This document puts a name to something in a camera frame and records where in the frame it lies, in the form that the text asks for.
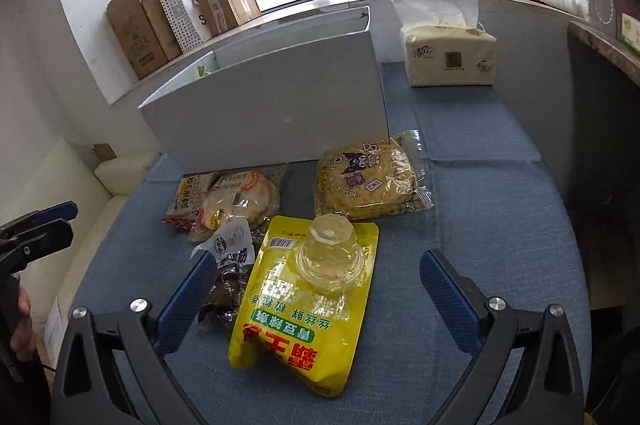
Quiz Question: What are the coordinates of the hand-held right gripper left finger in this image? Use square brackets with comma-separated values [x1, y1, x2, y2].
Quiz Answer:
[50, 249, 218, 425]

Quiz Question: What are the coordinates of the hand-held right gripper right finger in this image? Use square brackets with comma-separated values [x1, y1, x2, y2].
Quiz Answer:
[419, 250, 587, 425]

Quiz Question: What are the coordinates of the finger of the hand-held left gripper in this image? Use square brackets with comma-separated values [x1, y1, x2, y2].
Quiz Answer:
[0, 201, 78, 240]
[0, 219, 75, 273]

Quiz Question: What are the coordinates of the dark brown snack packet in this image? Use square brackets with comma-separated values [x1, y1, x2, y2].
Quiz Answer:
[190, 220, 257, 331]

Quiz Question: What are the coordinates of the yellow snack packet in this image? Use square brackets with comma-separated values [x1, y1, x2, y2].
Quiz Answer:
[228, 215, 380, 396]

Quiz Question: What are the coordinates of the clear jelly cup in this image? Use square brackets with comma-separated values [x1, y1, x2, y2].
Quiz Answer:
[296, 213, 365, 296]

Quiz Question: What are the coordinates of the white storage box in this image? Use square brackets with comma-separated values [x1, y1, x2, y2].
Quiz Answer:
[138, 5, 391, 176]

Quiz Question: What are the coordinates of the person's left hand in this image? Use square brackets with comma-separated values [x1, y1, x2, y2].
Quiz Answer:
[10, 286, 38, 363]

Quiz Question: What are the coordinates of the cream sofa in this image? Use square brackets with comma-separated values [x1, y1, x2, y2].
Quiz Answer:
[15, 137, 161, 306]

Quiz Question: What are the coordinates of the brown cake packet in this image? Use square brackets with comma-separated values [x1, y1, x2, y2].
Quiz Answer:
[161, 175, 216, 231]

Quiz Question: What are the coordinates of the blue table cloth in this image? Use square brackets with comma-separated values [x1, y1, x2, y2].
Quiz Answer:
[45, 60, 593, 425]

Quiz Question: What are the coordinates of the round bread packet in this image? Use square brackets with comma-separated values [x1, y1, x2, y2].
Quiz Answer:
[187, 170, 281, 246]

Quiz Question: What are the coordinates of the cartoon waffle cookie packet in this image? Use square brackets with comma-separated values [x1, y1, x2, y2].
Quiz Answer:
[314, 130, 435, 222]

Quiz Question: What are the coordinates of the large cardboard box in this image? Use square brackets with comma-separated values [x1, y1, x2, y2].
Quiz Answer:
[106, 0, 183, 80]

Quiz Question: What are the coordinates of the tissue pack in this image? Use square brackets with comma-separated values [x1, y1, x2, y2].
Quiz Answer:
[391, 0, 497, 88]

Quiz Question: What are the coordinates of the small open cardboard box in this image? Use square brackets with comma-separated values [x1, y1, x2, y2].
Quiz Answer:
[190, 0, 240, 38]

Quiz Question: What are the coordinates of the wooden counter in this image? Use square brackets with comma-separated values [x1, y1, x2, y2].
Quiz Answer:
[567, 20, 640, 78]

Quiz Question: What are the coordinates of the green tissue box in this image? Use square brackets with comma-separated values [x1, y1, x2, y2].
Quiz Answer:
[620, 12, 640, 56]

